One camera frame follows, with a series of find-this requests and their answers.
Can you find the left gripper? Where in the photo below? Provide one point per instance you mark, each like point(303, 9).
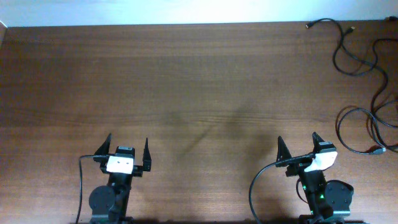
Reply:
point(138, 169)

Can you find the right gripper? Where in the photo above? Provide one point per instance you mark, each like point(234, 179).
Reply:
point(292, 170)

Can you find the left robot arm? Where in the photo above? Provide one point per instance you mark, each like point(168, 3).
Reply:
point(109, 202)

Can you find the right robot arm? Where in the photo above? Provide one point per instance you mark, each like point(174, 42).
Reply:
point(328, 201)

